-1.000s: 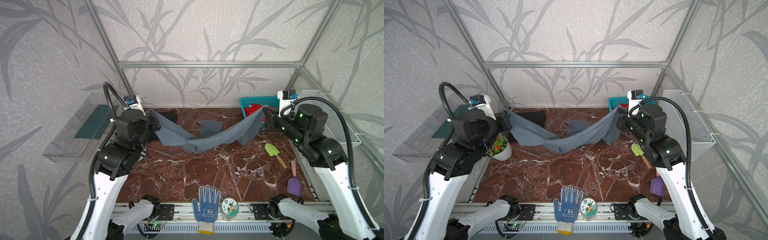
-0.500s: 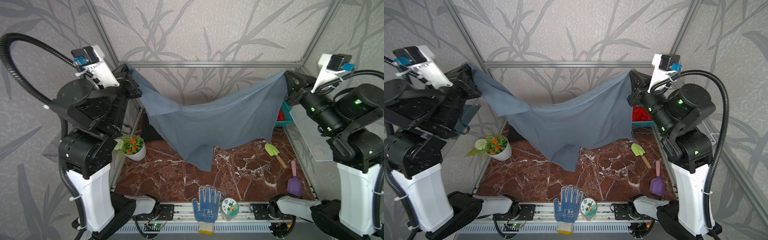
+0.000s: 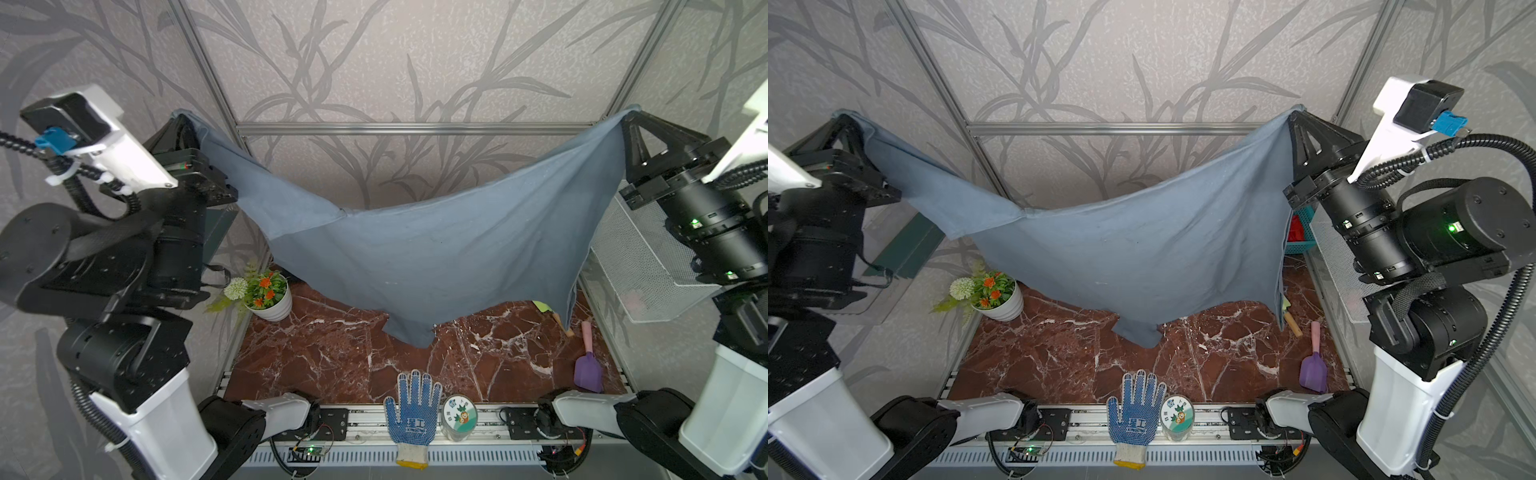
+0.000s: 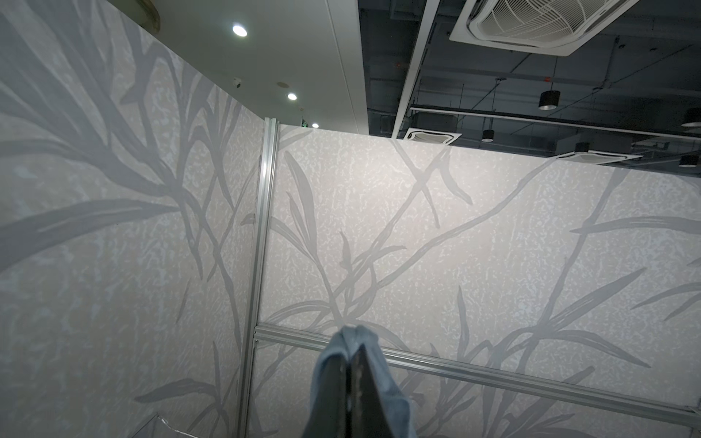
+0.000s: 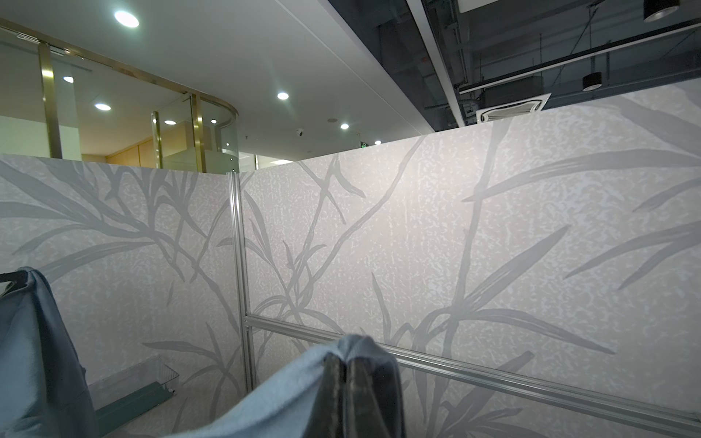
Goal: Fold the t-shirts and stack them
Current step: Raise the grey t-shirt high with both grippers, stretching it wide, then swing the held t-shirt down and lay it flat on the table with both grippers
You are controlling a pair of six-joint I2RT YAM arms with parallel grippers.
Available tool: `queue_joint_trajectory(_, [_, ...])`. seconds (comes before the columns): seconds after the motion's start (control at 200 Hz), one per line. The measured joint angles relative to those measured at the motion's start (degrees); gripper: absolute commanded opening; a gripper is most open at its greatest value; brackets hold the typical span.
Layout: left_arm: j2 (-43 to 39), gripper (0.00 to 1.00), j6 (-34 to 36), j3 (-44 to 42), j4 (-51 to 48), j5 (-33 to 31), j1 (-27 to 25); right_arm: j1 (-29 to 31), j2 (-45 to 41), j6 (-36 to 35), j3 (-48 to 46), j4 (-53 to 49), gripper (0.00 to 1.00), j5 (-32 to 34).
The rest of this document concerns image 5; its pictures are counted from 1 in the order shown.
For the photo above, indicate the grey t shirt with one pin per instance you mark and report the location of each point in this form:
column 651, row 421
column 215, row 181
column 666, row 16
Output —
column 44, row 392

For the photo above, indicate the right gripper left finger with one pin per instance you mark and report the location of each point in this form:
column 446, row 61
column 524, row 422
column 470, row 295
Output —
column 326, row 417

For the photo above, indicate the clear plastic wall shelf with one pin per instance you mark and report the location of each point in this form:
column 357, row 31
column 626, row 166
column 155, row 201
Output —
column 128, row 394

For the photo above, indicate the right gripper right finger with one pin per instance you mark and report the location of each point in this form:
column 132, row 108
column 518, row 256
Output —
column 364, row 416

